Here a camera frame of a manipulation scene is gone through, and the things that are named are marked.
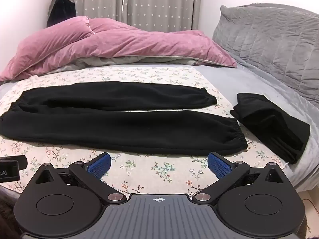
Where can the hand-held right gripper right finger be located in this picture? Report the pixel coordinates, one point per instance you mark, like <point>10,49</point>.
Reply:
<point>219,165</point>

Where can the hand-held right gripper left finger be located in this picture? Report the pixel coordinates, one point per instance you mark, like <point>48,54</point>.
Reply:
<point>99,165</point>

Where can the black pants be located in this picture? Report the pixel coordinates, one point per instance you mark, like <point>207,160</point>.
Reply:
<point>119,122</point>

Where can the floral bed sheet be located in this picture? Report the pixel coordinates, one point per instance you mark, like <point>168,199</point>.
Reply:
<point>149,169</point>

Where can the folded black garment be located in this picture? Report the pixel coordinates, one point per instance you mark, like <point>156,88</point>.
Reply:
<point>271,127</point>

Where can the pink duvet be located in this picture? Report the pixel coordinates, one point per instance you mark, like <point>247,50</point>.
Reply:
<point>104,42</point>

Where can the grey quilted headboard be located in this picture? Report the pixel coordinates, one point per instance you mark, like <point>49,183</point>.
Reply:
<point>274,42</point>

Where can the dark hanging bag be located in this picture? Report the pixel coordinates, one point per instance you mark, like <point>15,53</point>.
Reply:
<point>61,11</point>

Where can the grey star-patterned curtain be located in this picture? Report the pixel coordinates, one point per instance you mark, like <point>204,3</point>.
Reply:
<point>139,2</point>

